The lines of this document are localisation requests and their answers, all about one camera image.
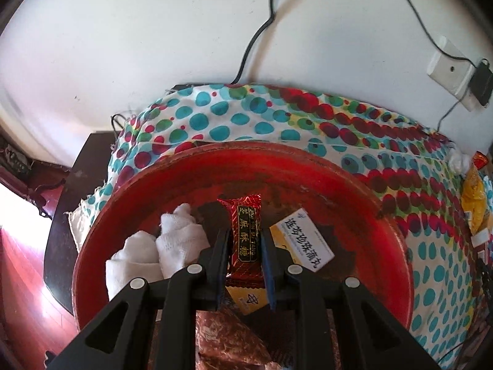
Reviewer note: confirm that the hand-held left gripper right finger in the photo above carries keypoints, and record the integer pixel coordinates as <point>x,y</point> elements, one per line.
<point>269,277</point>

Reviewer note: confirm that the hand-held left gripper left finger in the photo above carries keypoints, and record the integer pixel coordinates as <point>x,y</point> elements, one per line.
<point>219,262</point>

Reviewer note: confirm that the red candy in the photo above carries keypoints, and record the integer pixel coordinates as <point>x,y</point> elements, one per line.
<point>244,239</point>

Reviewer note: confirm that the large white towel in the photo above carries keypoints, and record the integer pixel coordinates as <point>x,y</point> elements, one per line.
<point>177,239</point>

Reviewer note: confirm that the yellow medicine box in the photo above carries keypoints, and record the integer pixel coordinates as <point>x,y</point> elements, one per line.
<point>304,239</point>

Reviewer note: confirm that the brown crinkled snack packet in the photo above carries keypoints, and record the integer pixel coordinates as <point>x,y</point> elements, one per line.
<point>227,339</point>

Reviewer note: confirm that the red round tray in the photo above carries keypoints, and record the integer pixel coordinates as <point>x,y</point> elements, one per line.
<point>327,185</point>

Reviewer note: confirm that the yellow snack packet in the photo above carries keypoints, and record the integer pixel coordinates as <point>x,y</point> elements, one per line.
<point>473,196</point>

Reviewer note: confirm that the polka dot cloth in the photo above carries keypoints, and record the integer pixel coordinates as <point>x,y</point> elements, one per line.
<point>269,111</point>

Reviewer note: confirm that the dark wooden table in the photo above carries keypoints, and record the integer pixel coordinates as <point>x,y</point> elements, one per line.
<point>65,219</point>

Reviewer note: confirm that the dark red wooden furniture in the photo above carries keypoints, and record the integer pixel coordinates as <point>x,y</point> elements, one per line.
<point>30,185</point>

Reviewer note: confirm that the white crumpled plastic bag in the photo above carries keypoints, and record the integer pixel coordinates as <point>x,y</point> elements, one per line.
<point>460,162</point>

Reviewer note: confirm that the red snack packet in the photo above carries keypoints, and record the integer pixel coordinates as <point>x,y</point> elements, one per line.
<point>480,160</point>

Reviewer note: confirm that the black power adapter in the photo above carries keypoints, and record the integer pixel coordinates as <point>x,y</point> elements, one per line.
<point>481,83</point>

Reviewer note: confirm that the white wall socket plate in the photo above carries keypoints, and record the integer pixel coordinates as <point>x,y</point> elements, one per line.
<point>446,69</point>

